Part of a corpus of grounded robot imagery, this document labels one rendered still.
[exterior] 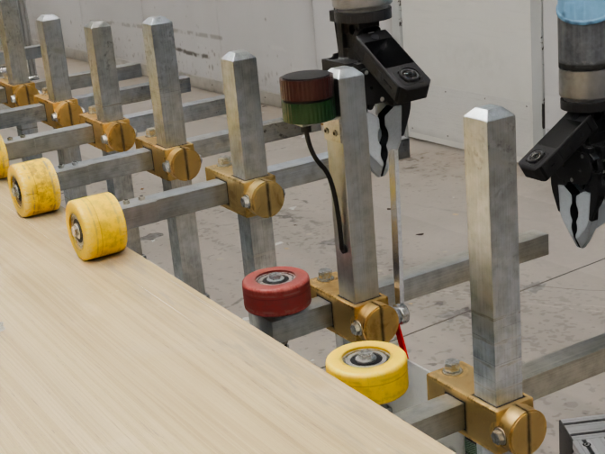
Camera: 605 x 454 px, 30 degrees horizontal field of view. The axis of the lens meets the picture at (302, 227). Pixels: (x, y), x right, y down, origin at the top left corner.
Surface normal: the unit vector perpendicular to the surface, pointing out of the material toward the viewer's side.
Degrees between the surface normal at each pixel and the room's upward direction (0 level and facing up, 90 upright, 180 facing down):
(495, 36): 90
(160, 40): 90
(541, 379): 90
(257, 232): 90
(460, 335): 0
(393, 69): 29
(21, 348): 0
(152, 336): 0
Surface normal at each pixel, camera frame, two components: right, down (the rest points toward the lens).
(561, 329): -0.08, -0.94
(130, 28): -0.82, 0.25
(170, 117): 0.52, 0.23
